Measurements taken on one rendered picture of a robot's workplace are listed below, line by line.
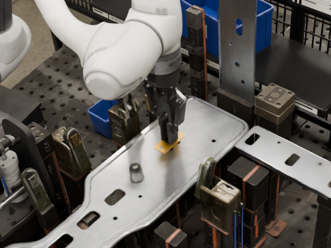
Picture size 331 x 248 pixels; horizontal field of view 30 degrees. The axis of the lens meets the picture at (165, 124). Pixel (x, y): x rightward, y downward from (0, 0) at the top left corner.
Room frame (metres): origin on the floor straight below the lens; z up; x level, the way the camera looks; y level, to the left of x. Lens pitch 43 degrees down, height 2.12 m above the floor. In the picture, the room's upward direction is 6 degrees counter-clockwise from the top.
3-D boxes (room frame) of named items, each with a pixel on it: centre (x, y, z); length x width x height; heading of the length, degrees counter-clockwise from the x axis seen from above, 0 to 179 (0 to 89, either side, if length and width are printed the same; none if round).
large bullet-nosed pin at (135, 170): (1.03, 0.08, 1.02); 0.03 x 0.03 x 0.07
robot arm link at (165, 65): (1.12, -0.01, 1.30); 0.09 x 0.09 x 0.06
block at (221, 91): (1.29, -0.20, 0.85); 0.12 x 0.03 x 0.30; 44
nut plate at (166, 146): (1.12, -0.01, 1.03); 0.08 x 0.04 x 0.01; 134
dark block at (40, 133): (1.10, 0.32, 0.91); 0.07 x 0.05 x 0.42; 44
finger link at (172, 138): (1.11, -0.01, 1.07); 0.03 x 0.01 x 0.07; 134
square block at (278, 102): (1.21, -0.29, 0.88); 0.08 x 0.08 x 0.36; 44
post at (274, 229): (1.08, -0.26, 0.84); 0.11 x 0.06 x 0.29; 44
